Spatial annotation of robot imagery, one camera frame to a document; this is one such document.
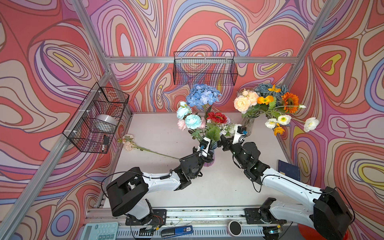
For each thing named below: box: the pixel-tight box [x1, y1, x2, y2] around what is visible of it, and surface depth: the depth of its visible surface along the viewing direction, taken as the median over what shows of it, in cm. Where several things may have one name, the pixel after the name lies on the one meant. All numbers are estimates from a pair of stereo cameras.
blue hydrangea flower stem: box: [186, 84, 223, 118], surface depth 66 cm
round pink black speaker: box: [227, 220, 243, 237], surface depth 68 cm
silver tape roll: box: [93, 114, 118, 132], surface depth 73 cm
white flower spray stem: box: [264, 104, 320, 132], surface depth 63 cm
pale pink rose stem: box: [117, 134, 180, 160], surface depth 100 cm
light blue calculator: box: [80, 221, 119, 240], surface depth 70 cm
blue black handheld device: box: [160, 225, 194, 239], surface depth 69 cm
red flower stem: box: [206, 111, 228, 125], surface depth 65 cm
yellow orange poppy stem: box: [257, 85, 285, 136], surface depth 75 cm
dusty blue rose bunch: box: [254, 83, 289, 104], surface depth 80 cm
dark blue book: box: [278, 159, 301, 182], surface depth 90 cm
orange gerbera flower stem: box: [281, 92, 299, 114], surface depth 71 cm
